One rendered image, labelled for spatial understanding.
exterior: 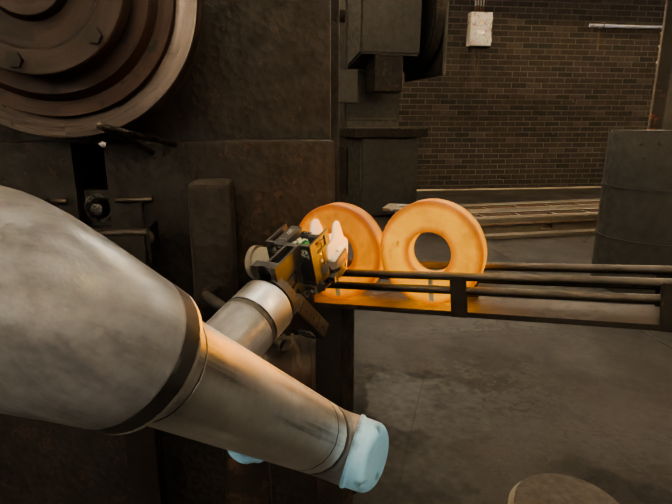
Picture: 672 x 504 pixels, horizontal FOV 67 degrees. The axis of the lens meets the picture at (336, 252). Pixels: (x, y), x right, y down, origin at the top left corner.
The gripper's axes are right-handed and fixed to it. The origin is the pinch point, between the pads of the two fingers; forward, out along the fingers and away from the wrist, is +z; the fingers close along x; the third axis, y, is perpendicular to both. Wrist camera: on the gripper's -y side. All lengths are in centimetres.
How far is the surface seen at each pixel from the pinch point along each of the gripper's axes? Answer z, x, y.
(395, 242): -1.1, -10.1, 1.5
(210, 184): 3.1, 26.8, 6.8
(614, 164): 233, -42, -78
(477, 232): 0.0, -21.8, 3.8
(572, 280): -3.6, -34.3, 0.3
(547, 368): 96, -26, -107
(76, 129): -5.7, 45.1, 19.9
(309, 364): -8.6, 4.7, -20.2
